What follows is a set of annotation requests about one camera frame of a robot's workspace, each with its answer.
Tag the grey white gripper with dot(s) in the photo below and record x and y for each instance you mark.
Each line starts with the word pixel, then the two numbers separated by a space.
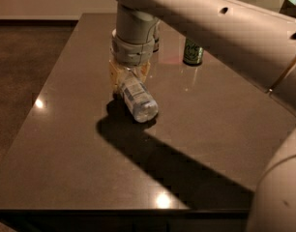
pixel 131 53

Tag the clear blue-labelled plastic bottle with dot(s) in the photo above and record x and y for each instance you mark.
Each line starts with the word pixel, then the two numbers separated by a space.
pixel 139 101

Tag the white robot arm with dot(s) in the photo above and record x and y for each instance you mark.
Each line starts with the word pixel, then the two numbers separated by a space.
pixel 259 46

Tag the white green soda can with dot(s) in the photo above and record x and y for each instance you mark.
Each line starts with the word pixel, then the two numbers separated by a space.
pixel 156 36

